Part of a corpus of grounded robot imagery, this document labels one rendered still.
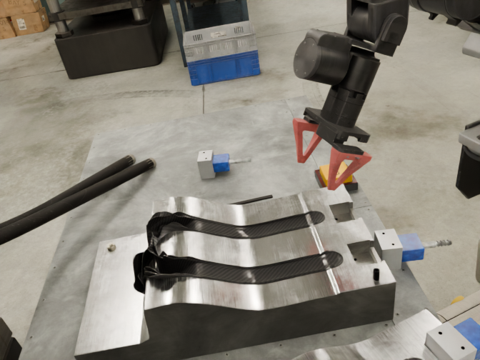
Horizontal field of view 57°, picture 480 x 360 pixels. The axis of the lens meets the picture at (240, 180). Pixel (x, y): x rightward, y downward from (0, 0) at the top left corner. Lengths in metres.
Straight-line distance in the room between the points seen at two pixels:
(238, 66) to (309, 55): 3.18
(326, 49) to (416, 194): 1.76
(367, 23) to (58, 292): 0.74
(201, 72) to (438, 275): 2.58
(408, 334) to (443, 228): 1.50
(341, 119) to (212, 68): 3.15
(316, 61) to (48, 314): 0.66
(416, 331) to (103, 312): 0.49
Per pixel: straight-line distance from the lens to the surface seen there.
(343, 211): 0.86
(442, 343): 0.67
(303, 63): 0.65
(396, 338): 0.69
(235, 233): 0.81
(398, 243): 0.82
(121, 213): 1.09
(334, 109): 0.69
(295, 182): 1.06
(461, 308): 1.50
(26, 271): 2.42
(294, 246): 0.77
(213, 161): 1.11
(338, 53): 0.65
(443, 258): 2.03
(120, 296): 0.81
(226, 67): 3.81
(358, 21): 0.69
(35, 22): 7.14
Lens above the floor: 1.42
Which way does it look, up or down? 34 degrees down
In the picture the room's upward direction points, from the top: 10 degrees counter-clockwise
